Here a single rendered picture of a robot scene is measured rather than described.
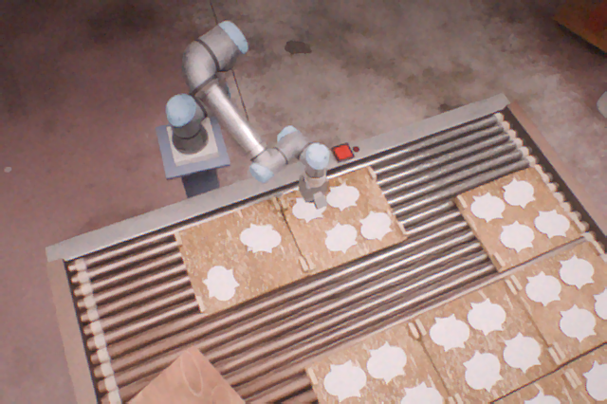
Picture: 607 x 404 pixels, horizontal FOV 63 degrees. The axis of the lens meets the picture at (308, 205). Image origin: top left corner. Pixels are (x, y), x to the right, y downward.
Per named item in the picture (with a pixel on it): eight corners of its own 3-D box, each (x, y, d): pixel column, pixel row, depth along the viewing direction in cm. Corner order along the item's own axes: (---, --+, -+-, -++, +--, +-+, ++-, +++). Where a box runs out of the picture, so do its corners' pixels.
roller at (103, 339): (89, 340, 173) (85, 337, 168) (536, 166, 220) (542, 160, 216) (93, 354, 171) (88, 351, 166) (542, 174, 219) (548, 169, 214)
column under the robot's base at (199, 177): (173, 209, 294) (139, 119, 217) (235, 193, 302) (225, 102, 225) (186, 266, 278) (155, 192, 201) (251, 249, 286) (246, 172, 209)
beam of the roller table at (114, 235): (50, 252, 188) (44, 247, 183) (497, 100, 239) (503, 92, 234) (55, 272, 185) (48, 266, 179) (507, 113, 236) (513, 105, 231)
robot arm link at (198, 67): (166, 54, 147) (268, 183, 157) (195, 35, 151) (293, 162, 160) (162, 66, 158) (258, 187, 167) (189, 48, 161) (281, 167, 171)
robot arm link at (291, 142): (267, 138, 163) (291, 159, 160) (292, 119, 167) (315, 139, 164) (268, 152, 170) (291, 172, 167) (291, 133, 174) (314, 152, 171)
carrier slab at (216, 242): (174, 233, 188) (173, 231, 187) (274, 198, 198) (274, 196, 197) (203, 318, 174) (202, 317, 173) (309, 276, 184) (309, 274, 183)
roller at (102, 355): (93, 354, 171) (88, 351, 166) (542, 175, 218) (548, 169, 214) (96, 367, 169) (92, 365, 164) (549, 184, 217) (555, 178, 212)
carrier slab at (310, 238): (276, 198, 198) (276, 196, 197) (367, 168, 208) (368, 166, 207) (310, 276, 184) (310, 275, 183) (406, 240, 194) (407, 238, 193)
